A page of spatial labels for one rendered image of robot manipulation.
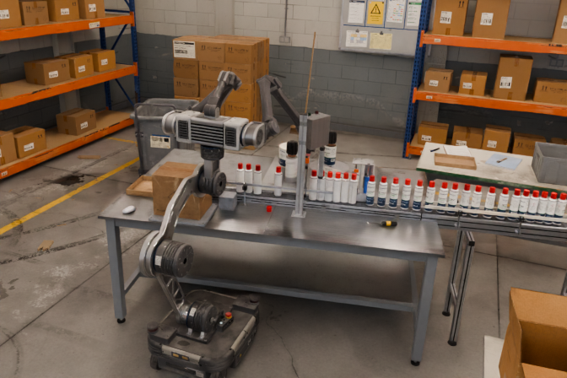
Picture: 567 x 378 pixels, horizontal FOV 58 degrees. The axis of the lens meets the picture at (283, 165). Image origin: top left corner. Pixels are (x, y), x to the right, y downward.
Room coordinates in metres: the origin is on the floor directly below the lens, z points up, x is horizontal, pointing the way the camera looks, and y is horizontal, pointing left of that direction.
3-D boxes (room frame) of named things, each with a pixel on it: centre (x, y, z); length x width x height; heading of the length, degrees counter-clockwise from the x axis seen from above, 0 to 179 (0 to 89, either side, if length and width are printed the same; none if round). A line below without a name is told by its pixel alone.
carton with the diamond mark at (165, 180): (2.96, 0.63, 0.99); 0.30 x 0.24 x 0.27; 80
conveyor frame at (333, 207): (3.15, -0.09, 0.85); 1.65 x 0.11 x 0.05; 81
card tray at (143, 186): (3.30, 0.89, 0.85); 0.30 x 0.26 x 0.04; 81
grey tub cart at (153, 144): (5.59, 1.34, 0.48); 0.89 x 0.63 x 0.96; 179
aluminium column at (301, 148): (3.00, -0.11, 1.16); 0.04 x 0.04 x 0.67; 81
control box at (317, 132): (3.05, -0.18, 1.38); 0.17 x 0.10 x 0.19; 136
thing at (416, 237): (3.36, 0.01, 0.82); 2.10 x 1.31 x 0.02; 81
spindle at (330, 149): (3.72, -0.35, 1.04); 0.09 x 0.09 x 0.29
